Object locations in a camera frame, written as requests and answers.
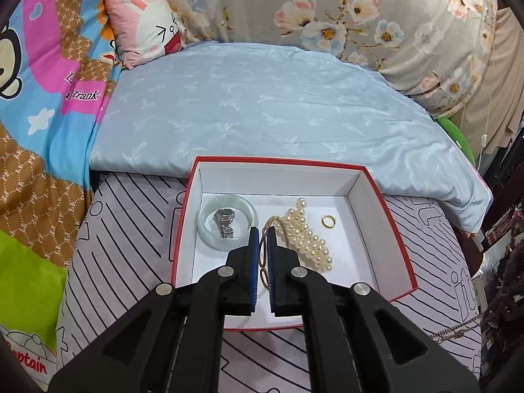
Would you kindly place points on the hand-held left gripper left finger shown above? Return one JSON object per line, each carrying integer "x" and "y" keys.
{"x": 254, "y": 278}

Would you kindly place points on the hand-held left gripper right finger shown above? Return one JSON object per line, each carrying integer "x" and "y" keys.
{"x": 273, "y": 290}

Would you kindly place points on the thin gold bangle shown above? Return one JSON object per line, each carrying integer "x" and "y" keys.
{"x": 265, "y": 254}

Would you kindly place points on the silver metal watch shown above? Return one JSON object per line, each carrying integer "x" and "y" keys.
{"x": 224, "y": 215}

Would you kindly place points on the pale green jade bangle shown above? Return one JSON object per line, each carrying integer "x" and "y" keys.
{"x": 206, "y": 221}

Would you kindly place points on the red cardboard box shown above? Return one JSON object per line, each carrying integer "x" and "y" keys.
{"x": 368, "y": 262}

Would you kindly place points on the grey striped bed sheet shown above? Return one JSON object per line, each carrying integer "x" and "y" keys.
{"x": 123, "y": 229}

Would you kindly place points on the light blue quilt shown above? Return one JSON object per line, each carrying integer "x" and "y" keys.
{"x": 266, "y": 102}

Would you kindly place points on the dark clutter beside bed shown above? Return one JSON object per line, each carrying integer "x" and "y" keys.
{"x": 507, "y": 274}

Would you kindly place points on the green plush object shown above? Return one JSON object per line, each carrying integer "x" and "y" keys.
{"x": 456, "y": 135}

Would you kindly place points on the colourful monkey print blanket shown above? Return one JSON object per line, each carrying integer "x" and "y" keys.
{"x": 41, "y": 151}

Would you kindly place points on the pink cartoon pillow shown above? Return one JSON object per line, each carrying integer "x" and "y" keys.
{"x": 135, "y": 28}

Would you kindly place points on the beige cloth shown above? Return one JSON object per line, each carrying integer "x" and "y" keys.
{"x": 503, "y": 90}

